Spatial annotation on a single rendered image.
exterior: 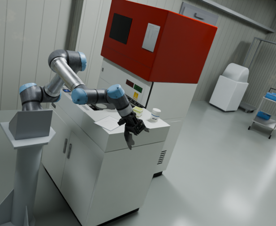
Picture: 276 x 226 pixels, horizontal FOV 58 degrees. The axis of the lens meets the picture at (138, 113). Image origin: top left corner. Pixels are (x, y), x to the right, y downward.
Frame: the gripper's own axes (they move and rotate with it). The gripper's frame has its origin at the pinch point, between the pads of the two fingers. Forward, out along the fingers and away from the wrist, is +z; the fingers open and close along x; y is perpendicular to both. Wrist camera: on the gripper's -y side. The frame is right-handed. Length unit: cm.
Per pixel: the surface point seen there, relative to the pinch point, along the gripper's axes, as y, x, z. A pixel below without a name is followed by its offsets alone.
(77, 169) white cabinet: -75, -23, 34
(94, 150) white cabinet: -51, -10, 17
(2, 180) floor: -146, -71, 33
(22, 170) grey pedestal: -75, -53, 4
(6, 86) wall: -278, 2, -16
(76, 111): -79, 4, -4
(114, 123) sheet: -46.3, 13.1, 8.0
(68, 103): -93, 6, -9
